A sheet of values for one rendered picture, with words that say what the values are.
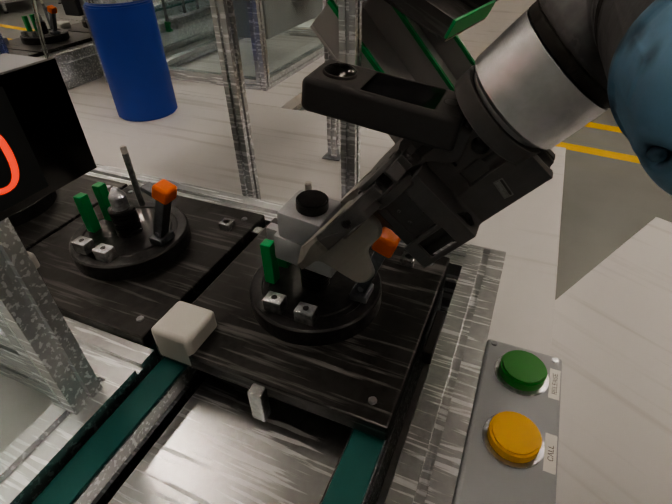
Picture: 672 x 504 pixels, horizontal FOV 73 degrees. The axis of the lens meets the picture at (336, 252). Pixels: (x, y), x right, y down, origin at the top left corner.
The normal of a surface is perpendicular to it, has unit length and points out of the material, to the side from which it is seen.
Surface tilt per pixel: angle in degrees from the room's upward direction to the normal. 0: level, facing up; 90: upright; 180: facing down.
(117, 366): 0
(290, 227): 92
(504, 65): 63
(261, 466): 0
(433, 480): 0
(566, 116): 108
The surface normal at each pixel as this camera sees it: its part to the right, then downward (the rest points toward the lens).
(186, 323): -0.02, -0.79
